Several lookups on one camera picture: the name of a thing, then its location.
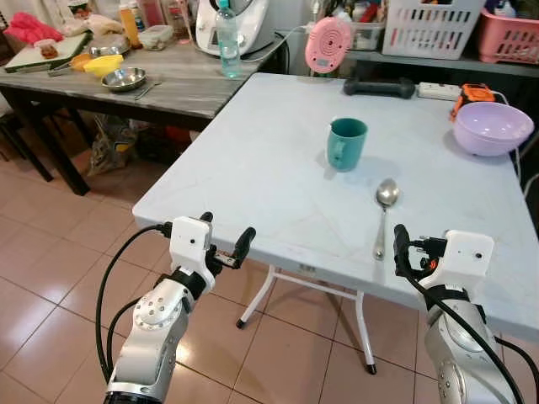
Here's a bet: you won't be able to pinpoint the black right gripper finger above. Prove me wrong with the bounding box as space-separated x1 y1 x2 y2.
393 224 412 276

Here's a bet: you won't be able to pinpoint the steel spoon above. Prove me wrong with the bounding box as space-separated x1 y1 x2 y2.
372 178 402 263

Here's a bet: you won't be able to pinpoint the teal ceramic mug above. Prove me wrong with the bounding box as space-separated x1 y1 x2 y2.
327 117 370 173

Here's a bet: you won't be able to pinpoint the patterned bag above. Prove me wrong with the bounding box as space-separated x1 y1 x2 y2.
88 113 141 177

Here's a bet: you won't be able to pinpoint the grey wood table black legs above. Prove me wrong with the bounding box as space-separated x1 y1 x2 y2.
0 32 289 197

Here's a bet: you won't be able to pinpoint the lilac plastic bowl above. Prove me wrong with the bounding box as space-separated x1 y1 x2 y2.
452 101 536 158

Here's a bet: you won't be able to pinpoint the steel fork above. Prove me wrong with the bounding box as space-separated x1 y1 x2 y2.
132 77 164 101

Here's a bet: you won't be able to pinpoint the white power strip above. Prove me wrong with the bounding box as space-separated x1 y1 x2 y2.
416 81 463 103

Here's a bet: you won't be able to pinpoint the black dumbbell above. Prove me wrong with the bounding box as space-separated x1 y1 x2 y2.
343 77 419 100

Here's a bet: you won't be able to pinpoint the shallow steel bowl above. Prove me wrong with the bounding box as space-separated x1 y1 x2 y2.
100 66 149 93

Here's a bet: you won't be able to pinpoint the orange black handheld device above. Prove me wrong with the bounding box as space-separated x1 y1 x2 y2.
448 82 494 124

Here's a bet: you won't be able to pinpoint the clear plastic water bottle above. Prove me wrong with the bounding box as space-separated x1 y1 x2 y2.
216 0 243 81

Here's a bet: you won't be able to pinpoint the dark shelf counter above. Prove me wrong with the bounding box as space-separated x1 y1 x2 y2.
274 32 539 87

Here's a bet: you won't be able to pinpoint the yellow plastic bowl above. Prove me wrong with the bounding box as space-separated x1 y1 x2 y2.
82 53 126 80

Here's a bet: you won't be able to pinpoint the clear plastic food container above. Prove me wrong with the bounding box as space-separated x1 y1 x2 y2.
136 24 176 51

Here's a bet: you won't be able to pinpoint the orange small bowl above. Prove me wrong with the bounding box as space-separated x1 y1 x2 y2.
68 52 94 72

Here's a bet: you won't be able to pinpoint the white kitchen appliance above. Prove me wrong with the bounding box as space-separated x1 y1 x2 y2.
195 0 273 58

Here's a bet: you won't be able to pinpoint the orange sauce bottle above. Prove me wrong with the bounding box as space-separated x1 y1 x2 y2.
117 0 143 50

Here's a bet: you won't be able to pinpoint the clear storage box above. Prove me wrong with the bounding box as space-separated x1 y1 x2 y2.
351 20 387 52

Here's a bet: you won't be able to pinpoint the white plastic laundry basket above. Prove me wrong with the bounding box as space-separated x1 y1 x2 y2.
381 0 486 61

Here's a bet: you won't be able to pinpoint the pink plastic basket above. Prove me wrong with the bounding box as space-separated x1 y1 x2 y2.
478 8 539 66

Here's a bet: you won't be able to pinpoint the green edged tray with food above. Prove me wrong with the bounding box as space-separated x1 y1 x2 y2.
2 30 94 75

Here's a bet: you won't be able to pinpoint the red plastic bag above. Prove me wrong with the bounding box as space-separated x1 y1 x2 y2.
3 11 65 45

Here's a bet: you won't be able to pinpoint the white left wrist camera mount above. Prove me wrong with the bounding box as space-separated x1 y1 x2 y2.
168 215 214 291

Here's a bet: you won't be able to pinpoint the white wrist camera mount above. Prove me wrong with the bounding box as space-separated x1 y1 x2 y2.
419 230 496 292
168 215 214 291

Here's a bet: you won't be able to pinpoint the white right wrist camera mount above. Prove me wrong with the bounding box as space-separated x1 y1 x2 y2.
419 230 496 292

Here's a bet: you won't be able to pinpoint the white folding table leg frame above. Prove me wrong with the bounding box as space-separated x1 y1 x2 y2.
235 264 378 376

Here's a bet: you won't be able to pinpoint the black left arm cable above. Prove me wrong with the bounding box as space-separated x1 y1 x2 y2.
94 222 174 385

